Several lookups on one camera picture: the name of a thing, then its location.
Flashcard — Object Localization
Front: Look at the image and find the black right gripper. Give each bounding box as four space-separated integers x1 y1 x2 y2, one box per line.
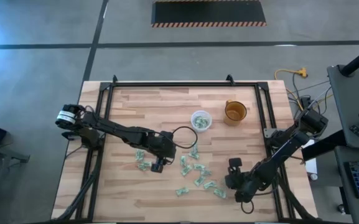
225 157 252 203

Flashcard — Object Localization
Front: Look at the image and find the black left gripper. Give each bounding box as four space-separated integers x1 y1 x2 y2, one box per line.
142 130 178 174

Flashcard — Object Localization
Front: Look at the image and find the clear plastic cup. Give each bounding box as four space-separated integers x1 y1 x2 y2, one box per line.
190 110 213 133

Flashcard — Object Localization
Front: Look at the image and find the grey metal mounting plate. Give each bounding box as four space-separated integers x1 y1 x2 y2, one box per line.
263 127 280 139

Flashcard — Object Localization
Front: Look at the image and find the orange mug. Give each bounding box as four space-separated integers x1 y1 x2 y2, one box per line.
223 99 248 127

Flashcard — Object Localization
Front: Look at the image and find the white paper box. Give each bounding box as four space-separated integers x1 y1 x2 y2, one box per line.
299 138 319 175

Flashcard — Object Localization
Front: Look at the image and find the black desk support beam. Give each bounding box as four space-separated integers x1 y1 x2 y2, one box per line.
301 129 347 162

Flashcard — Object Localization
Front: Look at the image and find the dark grey desk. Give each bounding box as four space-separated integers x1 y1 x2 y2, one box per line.
334 145 359 224
327 63 359 150

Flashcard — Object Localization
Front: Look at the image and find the small black controller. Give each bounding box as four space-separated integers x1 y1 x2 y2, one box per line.
348 122 359 138

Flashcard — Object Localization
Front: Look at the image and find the black hazard-striped floor mat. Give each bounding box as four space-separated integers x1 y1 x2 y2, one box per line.
151 0 268 28

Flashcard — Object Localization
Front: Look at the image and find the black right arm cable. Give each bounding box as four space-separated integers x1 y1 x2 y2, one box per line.
240 198 255 215

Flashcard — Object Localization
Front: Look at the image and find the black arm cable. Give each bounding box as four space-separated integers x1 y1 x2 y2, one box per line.
240 198 255 215
170 126 198 149

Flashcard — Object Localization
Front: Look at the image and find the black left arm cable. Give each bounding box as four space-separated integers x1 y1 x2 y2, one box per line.
170 126 198 149

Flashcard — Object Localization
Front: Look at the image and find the black cable bundle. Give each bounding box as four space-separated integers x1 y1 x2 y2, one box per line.
269 149 315 222
54 149 101 222

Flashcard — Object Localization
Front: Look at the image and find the yellow extension cord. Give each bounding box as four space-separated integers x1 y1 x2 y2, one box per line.
274 67 309 106

